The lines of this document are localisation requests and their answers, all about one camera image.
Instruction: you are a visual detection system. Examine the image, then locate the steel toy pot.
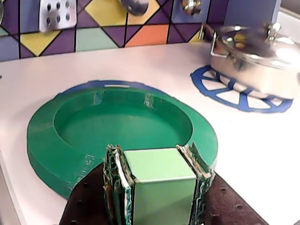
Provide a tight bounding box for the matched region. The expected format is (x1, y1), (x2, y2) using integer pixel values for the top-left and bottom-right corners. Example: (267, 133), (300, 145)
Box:
(200, 23), (300, 101)

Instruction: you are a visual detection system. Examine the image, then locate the green round plate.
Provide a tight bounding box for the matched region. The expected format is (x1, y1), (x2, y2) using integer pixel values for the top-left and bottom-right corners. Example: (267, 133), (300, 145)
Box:
(26, 80), (219, 225)

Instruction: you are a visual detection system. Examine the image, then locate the small metal spoon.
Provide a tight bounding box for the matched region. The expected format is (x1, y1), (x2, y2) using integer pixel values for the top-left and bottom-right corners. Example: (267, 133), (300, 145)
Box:
(182, 0), (203, 16)

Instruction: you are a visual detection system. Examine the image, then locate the metal slotted spatula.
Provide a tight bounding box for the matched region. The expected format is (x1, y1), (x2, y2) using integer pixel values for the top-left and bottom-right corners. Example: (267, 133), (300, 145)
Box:
(38, 0), (78, 32)

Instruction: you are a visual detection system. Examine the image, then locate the metal ladle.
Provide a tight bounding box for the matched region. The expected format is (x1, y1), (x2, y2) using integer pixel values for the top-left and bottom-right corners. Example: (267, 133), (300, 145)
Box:
(119, 0), (151, 16)

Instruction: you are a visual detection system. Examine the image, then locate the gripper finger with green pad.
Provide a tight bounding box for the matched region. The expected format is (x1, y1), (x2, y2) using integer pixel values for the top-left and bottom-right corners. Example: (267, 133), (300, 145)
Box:
(176, 140), (270, 225)
(58, 143), (135, 225)

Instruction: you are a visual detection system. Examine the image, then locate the steel pot lid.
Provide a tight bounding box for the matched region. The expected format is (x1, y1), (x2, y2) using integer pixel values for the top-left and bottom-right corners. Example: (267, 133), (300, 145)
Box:
(214, 22), (300, 71)

